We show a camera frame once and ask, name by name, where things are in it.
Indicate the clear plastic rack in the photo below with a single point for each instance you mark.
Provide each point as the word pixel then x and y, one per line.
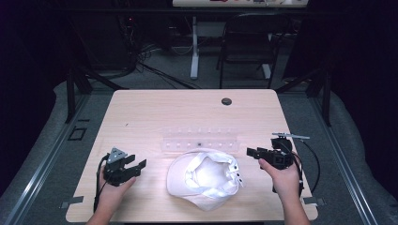
pixel 200 142

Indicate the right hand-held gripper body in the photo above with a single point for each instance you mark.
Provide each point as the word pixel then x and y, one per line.
pixel 281 153

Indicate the black folding chair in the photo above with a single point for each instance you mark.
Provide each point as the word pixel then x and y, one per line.
pixel 248 47

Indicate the person's right hand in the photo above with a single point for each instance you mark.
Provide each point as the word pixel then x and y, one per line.
pixel 280 179

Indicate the round grommet in table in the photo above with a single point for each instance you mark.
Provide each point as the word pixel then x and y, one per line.
pixel 226 101

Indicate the white baseball cap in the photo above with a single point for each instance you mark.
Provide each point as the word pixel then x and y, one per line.
pixel 205 178

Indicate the grey tape strip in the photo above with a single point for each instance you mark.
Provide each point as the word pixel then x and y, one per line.
pixel 314 201
pixel 72 201

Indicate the person's left hand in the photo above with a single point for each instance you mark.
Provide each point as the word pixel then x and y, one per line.
pixel 112 193

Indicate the white desk leg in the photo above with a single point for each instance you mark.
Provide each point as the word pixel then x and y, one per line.
pixel 194 47

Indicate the black metal stand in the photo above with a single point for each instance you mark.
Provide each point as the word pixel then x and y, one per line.
pixel 313 89
pixel 84 84

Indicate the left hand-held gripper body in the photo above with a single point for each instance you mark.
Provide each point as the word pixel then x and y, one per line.
pixel 116 170

